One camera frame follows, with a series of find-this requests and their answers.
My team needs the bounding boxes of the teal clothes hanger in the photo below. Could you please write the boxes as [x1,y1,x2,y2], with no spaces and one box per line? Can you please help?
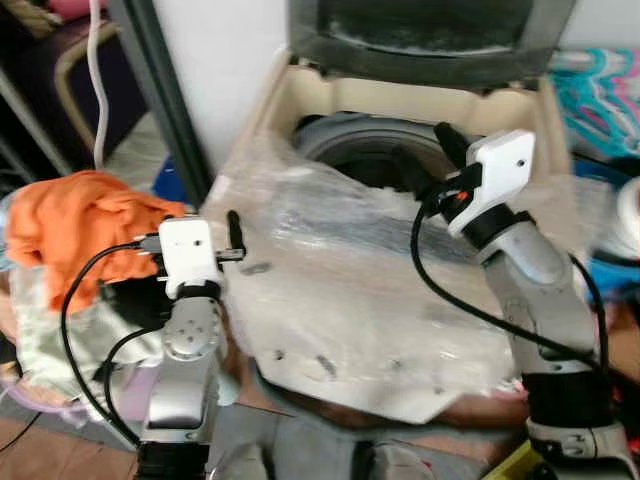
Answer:
[550,48,640,161]

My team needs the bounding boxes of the dark grey washer lid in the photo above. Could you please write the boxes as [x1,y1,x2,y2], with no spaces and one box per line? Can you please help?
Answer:
[288,0,579,93]

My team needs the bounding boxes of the pale green white garment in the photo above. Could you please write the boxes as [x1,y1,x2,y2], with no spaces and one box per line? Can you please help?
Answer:
[8,268,166,401]

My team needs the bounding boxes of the dark metal post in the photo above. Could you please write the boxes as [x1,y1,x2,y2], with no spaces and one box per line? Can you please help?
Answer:
[105,0,213,206]

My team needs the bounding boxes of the long black left arm cable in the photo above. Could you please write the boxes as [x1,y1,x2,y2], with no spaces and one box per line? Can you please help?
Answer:
[60,240,161,448]

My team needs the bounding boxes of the orange garment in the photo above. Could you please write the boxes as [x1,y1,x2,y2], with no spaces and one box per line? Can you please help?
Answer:
[5,170,193,313]

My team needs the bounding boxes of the grey right robot leg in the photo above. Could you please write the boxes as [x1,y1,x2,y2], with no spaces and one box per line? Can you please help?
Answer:
[340,410,446,480]

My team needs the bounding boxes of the white hose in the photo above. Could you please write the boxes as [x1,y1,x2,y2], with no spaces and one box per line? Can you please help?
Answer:
[87,0,112,171]

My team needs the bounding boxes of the pink laundry basket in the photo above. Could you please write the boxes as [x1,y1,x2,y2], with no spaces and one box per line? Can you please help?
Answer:
[0,365,141,426]

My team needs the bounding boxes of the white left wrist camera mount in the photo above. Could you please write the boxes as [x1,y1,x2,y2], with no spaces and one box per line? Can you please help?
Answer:
[157,217,227,299]

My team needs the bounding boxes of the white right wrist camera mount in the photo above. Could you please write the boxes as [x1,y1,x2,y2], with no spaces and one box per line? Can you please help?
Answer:
[446,129,537,239]

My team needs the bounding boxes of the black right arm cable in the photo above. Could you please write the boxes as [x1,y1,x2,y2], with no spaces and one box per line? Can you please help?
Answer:
[410,193,613,401]

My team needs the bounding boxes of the blue plastic basin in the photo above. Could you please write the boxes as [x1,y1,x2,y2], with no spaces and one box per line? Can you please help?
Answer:
[572,155,640,296]

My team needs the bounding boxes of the short black left arm cable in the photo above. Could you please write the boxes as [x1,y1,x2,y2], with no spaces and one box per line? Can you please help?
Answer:
[103,322,166,426]

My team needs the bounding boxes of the yellow plastic object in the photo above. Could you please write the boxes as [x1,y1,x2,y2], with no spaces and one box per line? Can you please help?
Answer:
[480,440,543,480]

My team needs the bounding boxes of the beige top-loading washing machine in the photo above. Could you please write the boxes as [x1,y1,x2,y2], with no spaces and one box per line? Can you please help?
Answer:
[205,50,601,426]

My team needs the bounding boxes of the black garment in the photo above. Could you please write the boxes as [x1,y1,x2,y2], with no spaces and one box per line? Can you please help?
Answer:
[95,278,169,333]

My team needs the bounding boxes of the clear plastic sheet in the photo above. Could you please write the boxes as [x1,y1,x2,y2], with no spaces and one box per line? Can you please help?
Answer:
[205,130,593,401]

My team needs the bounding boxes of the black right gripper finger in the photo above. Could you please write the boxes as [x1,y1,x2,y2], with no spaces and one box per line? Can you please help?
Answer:
[435,121,470,172]

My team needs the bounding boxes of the white jar with green lid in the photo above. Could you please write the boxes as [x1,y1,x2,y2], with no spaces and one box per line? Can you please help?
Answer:
[614,180,640,263]

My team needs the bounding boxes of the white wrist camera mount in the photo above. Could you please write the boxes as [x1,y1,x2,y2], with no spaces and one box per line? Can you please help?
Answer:
[157,217,227,299]
[446,129,537,239]

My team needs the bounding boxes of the small blue tub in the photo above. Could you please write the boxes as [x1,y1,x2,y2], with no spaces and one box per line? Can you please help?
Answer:
[150,158,189,207]

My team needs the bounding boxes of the dark chair with wooden frame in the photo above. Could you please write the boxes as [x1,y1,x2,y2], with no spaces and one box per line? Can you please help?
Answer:
[0,0,151,173]

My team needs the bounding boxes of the grey washer drum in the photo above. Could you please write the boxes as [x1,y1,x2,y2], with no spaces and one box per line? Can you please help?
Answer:
[294,111,483,193]

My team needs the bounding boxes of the pink clothes hanger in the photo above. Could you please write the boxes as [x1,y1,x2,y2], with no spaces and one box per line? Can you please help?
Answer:
[598,50,640,151]

